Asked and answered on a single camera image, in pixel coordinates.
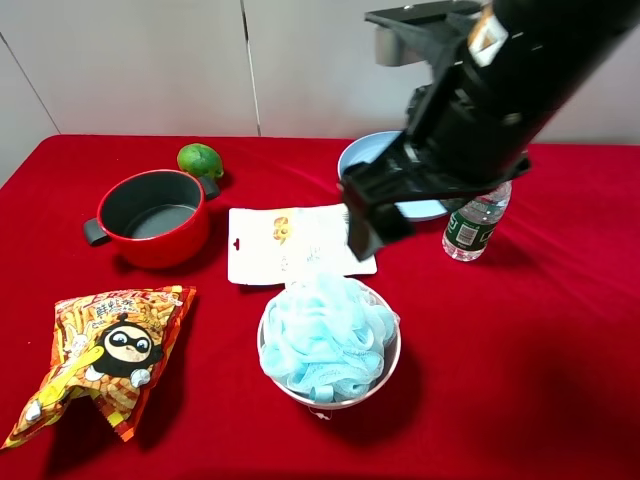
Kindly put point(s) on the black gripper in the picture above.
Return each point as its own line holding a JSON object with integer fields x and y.
{"x": 450, "y": 149}

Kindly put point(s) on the blue mesh bath sponge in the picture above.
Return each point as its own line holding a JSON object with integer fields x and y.
{"x": 325, "y": 340}

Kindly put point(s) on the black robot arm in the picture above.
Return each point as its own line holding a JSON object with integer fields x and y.
{"x": 501, "y": 70}

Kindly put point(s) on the light blue plate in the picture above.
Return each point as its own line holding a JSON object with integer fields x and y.
{"x": 365, "y": 150}

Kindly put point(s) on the clear water bottle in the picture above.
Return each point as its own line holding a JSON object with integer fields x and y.
{"x": 470, "y": 228}

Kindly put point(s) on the white dried fruit pouch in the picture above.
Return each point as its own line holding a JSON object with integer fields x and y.
{"x": 272, "y": 247}

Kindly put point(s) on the pink bowl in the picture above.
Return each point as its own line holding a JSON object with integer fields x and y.
{"x": 385, "y": 370}

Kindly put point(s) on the red tablecloth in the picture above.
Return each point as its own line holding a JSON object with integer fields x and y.
{"x": 523, "y": 364}

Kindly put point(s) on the green lime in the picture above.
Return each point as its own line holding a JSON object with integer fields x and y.
{"x": 200, "y": 160}

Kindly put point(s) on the orange prawn cracker bag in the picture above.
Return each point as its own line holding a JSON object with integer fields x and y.
{"x": 111, "y": 347}

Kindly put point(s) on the red pot with black handles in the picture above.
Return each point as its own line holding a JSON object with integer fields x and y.
{"x": 156, "y": 219}

